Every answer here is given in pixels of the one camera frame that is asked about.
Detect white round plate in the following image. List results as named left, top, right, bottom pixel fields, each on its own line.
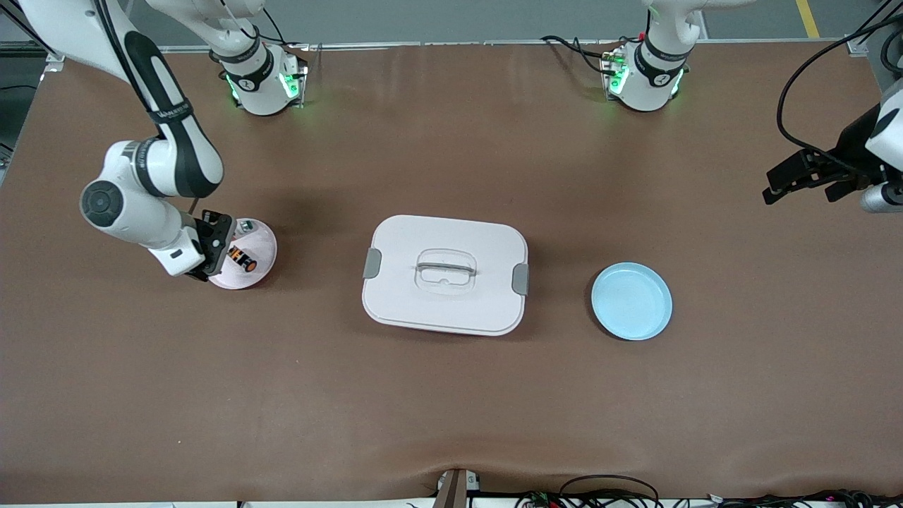
left=208, top=217, right=278, bottom=290

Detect light blue round plate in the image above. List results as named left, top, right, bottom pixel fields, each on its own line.
left=590, top=262, right=673, bottom=341

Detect white lidded storage box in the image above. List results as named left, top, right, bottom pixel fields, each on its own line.
left=361, top=214, right=530, bottom=337

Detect brown table mat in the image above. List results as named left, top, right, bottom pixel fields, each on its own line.
left=0, top=41, right=903, bottom=503

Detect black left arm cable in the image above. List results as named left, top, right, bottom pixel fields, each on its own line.
left=775, top=14, right=903, bottom=186

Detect black base cables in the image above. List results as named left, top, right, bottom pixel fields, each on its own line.
left=540, top=34, right=625, bottom=75

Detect silver table edge rail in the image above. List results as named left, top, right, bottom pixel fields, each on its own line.
left=159, top=38, right=851, bottom=53

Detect tangled cable bundle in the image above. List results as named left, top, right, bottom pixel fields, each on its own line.
left=705, top=488, right=903, bottom=508

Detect metal bracket at table edge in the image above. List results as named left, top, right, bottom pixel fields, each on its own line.
left=432, top=468, right=482, bottom=508

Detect black looped cable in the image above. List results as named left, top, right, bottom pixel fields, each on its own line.
left=559, top=474, right=660, bottom=508

